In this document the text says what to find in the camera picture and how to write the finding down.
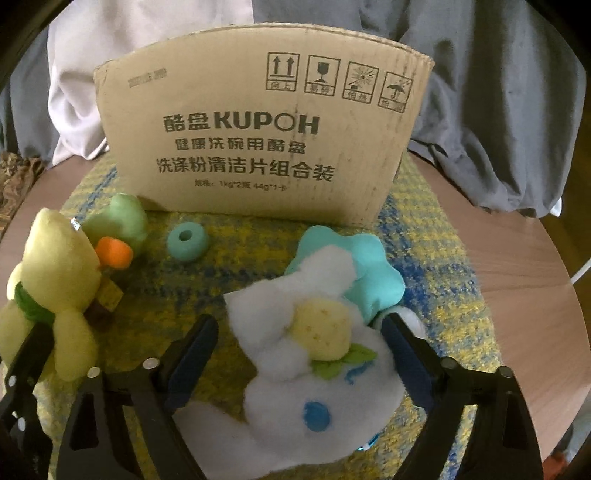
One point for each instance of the grey cloth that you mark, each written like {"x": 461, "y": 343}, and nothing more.
{"x": 485, "y": 92}

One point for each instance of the teal star plush toy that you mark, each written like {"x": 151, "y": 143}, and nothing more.
{"x": 374, "y": 277}

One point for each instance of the green plush toy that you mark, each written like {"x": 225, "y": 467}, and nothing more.
{"x": 122, "y": 217}

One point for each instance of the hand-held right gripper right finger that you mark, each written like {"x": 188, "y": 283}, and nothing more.
{"x": 406, "y": 355}

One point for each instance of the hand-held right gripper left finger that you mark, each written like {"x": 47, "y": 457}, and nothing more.
{"x": 194, "y": 355}

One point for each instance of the brown patterned cloth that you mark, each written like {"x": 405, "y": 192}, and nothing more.
{"x": 16, "y": 184}

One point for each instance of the white cloth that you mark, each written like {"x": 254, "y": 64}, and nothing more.
{"x": 92, "y": 46}

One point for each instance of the yellow blue plaid mat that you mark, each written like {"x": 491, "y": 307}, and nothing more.
{"x": 258, "y": 258}

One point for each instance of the white plush toy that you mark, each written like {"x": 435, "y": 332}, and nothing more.
{"x": 277, "y": 392}

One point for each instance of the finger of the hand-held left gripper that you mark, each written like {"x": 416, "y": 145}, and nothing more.
{"x": 30, "y": 357}

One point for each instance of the printed cardboard box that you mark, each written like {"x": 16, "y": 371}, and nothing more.
{"x": 254, "y": 138}

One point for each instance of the yellow plush duck green scarf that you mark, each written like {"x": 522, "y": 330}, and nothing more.
{"x": 55, "y": 267}

